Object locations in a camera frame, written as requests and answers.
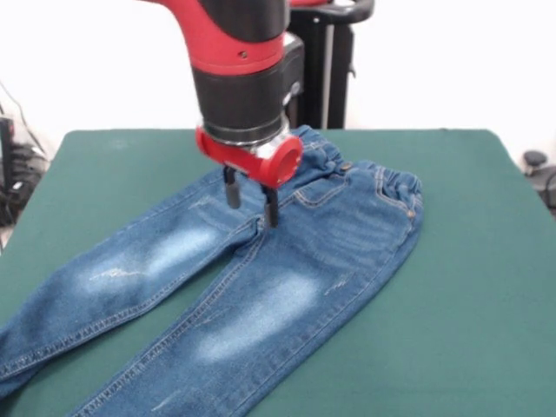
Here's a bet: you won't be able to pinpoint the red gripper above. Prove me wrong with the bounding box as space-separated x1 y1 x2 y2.
194 125 305 229

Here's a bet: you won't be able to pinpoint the blue denim jeans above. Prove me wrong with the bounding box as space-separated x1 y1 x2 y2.
0 124 425 417

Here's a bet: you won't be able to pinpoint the dark green table cloth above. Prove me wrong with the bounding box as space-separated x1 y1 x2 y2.
0 128 556 417

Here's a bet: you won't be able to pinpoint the black round knob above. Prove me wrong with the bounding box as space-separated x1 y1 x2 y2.
523 149 549 169

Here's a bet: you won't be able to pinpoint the dark grey chair base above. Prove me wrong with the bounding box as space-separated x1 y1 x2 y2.
526 167 556 205

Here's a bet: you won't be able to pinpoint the black robot pedestal with handle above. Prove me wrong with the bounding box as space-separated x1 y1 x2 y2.
286 0 375 130

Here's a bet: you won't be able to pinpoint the black cable tangle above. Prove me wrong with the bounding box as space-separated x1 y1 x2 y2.
0 80 49 227

